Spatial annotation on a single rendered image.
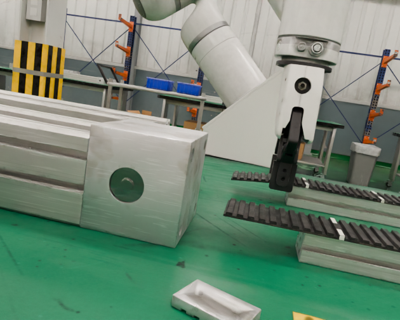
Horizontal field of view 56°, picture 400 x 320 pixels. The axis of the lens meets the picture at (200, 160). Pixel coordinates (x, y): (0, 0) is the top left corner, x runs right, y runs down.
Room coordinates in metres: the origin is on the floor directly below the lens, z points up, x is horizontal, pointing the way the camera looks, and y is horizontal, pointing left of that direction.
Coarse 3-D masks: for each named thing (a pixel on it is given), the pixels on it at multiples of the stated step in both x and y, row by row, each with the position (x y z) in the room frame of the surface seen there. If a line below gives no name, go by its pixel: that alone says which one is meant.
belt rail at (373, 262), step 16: (304, 240) 0.32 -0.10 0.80; (320, 240) 0.32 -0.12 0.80; (336, 240) 0.32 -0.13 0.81; (304, 256) 0.32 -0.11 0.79; (320, 256) 0.32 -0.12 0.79; (336, 256) 0.32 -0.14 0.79; (352, 256) 0.32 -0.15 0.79; (368, 256) 0.31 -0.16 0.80; (384, 256) 0.31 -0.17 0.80; (352, 272) 0.31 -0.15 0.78; (368, 272) 0.31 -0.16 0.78; (384, 272) 0.31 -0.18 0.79
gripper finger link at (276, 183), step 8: (296, 152) 0.47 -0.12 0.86; (280, 160) 0.50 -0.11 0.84; (288, 160) 0.49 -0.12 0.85; (272, 168) 0.50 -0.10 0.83; (280, 168) 0.49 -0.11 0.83; (288, 168) 0.49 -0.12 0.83; (296, 168) 0.50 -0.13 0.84; (272, 176) 0.50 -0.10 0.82; (280, 176) 0.49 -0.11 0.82; (288, 176) 0.49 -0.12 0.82; (272, 184) 0.50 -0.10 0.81; (280, 184) 0.49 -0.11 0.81; (288, 184) 0.50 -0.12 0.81
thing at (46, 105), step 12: (0, 96) 0.54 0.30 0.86; (12, 96) 0.56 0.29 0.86; (24, 96) 0.61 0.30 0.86; (36, 96) 0.63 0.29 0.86; (24, 108) 0.53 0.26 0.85; (36, 108) 0.53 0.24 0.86; (48, 108) 0.53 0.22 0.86; (60, 108) 0.53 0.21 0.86; (72, 108) 0.53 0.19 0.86; (84, 108) 0.60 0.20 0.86; (96, 108) 0.60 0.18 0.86; (96, 120) 0.52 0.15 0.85; (108, 120) 0.51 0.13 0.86; (144, 120) 0.52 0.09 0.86; (156, 120) 0.58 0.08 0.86; (168, 120) 0.59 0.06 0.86
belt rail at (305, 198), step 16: (288, 192) 0.51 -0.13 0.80; (304, 192) 0.51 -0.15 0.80; (320, 192) 0.50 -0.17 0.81; (304, 208) 0.50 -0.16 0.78; (320, 208) 0.50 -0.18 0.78; (336, 208) 0.50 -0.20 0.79; (352, 208) 0.50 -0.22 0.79; (368, 208) 0.49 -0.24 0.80; (384, 208) 0.49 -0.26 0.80; (384, 224) 0.49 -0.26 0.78
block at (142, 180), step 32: (96, 128) 0.32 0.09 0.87; (128, 128) 0.33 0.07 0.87; (160, 128) 0.37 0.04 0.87; (96, 160) 0.32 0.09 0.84; (128, 160) 0.31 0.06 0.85; (160, 160) 0.31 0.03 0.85; (192, 160) 0.33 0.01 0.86; (96, 192) 0.32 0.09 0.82; (128, 192) 0.31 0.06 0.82; (160, 192) 0.31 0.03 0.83; (192, 192) 0.36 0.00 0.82; (96, 224) 0.32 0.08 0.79; (128, 224) 0.31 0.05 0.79; (160, 224) 0.31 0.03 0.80
